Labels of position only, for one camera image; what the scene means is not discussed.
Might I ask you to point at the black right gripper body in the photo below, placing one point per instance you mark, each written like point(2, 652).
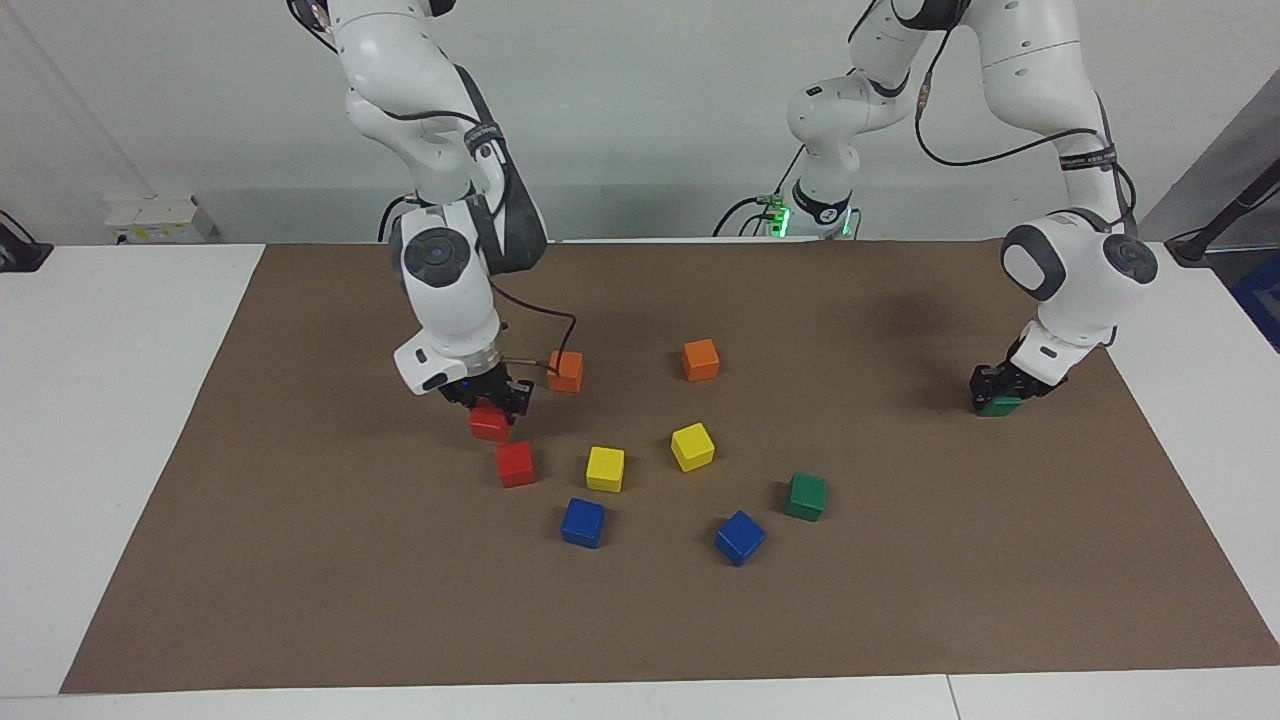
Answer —
point(480, 388)

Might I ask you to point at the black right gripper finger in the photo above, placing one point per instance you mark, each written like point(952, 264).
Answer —
point(521, 398)
point(466, 404)

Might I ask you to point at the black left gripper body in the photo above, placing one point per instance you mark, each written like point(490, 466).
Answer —
point(1015, 378)

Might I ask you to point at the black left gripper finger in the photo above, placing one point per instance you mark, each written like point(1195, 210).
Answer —
point(980, 385)
point(1033, 394)

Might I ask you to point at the green wooden cube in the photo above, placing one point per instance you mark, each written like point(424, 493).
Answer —
point(1000, 407)
point(806, 498)

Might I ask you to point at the red wooden cube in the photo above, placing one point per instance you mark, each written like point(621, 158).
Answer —
point(488, 427)
point(516, 466)

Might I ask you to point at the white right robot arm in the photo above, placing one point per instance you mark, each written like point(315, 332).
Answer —
point(440, 300)

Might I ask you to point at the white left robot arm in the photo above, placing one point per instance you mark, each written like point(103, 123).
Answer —
point(1080, 270)

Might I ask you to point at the orange wooden cube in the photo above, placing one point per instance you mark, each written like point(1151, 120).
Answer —
point(700, 361)
point(567, 374)

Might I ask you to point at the yellow wooden cube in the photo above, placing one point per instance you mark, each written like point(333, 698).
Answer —
point(692, 447)
point(605, 470)

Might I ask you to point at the blue wooden cube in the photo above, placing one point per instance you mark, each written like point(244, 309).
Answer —
point(583, 524)
point(740, 538)

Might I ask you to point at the black stand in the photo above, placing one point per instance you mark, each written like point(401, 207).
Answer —
point(1195, 246)

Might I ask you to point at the brown table mat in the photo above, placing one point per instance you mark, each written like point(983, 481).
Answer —
point(300, 550)

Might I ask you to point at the blue crate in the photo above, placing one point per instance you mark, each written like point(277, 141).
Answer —
point(1262, 300)

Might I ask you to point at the green lit base connector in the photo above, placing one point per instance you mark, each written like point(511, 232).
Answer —
point(778, 215)

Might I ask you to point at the black clamp base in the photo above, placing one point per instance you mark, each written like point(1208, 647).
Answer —
point(20, 255)

